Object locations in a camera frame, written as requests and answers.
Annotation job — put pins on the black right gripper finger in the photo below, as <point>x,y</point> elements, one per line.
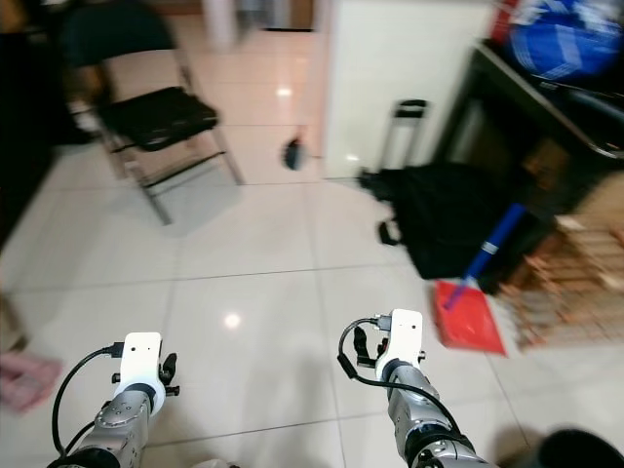
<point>358,343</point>

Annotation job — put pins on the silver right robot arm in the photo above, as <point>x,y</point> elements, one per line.
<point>419,409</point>

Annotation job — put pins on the pink cloth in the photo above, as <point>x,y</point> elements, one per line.
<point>27,380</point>

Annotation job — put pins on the black trolley bag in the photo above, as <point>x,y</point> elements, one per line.
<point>448,219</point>

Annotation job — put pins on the small black round object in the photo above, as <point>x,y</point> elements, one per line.
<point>294,154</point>

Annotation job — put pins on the brown cardboard boxes stack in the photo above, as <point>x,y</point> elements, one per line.
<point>575,278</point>

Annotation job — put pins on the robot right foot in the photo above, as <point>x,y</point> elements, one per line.
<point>580,450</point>

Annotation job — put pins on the black folding chair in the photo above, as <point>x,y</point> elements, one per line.
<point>158,117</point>

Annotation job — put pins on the white cabinet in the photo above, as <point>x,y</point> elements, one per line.
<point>390,73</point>

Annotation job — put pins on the black desk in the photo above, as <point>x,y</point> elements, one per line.
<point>546,117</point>

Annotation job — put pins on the dark furniture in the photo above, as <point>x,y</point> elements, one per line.
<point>24,117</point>

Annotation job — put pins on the blue plastic bag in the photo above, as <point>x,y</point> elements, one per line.
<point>565,39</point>

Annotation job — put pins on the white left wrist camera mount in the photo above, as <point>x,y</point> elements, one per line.
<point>141,361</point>

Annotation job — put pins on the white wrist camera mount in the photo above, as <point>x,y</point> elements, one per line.
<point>405,336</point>
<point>141,361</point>

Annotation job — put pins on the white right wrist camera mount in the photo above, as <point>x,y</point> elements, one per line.
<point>405,336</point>

